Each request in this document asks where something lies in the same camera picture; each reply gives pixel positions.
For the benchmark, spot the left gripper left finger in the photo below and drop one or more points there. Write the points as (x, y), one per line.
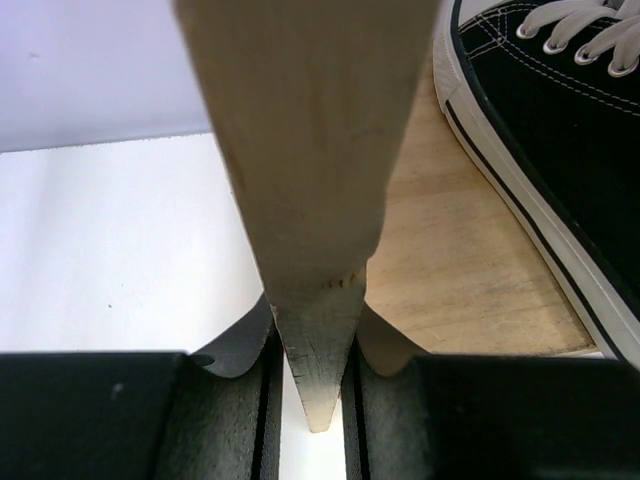
(212, 414)

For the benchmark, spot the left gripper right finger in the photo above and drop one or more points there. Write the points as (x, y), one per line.
(410, 414)

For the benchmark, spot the wooden two-tier shoe shelf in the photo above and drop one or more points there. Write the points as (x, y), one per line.
(351, 189)

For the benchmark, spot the black canvas sneaker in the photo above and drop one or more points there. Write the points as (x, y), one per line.
(544, 98)

